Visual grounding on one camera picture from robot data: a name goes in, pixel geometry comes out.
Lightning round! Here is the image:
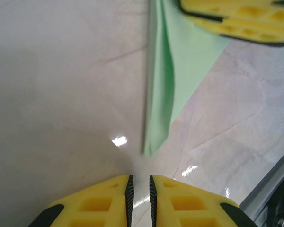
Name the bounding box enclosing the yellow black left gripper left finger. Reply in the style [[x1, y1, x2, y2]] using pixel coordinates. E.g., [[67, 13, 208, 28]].
[[32, 174, 135, 227]]

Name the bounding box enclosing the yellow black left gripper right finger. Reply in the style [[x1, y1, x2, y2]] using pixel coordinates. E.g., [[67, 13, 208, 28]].
[[149, 175, 255, 227]]

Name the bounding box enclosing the light green paper sheet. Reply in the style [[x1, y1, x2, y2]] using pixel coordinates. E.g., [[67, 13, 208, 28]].
[[140, 0, 232, 158]]

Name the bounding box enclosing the narrow aluminium rail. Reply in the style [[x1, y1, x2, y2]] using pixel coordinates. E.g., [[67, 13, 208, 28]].
[[240, 144, 284, 227]]

